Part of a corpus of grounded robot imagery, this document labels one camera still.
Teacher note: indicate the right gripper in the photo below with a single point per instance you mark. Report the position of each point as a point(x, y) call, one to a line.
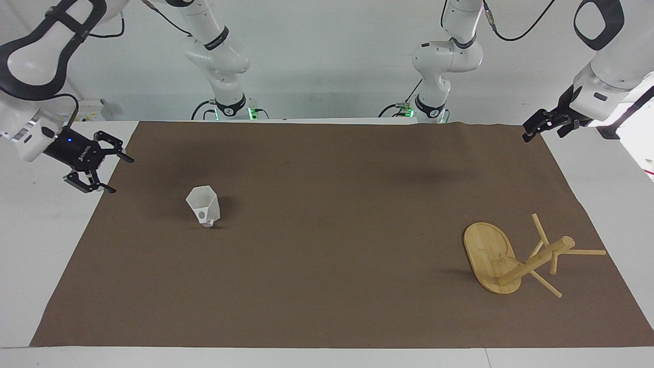
point(74, 149)

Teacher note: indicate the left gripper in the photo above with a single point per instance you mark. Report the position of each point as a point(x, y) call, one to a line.
point(566, 105)

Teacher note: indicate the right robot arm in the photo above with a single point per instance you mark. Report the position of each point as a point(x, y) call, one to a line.
point(30, 61)

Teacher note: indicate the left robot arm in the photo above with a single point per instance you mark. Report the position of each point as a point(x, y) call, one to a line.
point(608, 76)

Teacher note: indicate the white plastic cup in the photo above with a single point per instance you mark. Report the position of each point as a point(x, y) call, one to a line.
point(203, 203)

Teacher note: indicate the wooden cup rack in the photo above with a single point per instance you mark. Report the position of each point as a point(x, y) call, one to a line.
point(488, 255)

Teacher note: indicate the black stand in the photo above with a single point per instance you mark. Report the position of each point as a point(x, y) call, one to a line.
point(631, 108)

